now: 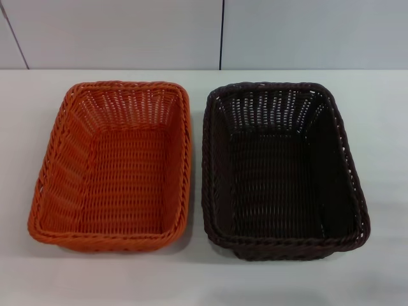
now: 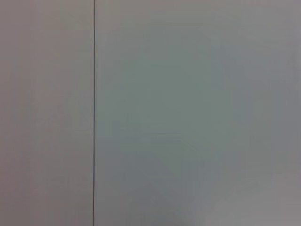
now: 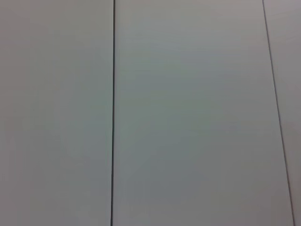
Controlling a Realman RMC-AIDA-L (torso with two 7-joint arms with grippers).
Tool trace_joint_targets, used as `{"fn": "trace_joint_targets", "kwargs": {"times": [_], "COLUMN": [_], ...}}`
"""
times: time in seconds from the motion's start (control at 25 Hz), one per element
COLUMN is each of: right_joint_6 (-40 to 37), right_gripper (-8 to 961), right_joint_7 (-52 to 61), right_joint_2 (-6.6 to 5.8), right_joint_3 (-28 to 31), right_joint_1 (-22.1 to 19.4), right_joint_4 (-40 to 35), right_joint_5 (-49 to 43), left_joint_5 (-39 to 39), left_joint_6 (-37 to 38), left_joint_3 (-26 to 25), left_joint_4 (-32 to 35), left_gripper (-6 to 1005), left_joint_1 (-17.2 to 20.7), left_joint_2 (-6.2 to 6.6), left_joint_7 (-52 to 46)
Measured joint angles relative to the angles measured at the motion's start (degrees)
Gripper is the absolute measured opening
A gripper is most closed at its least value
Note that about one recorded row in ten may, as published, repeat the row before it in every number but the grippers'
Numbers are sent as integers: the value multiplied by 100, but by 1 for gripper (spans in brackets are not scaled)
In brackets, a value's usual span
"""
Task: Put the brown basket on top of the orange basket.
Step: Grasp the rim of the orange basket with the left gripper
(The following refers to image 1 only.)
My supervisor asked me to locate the orange woven plastic basket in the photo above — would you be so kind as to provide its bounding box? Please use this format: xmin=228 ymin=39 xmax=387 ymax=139
xmin=25 ymin=80 xmax=192 ymax=252

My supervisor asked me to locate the dark brown woven plastic basket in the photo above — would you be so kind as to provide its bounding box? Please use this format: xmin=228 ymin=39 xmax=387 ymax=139
xmin=201 ymin=81 xmax=373 ymax=263

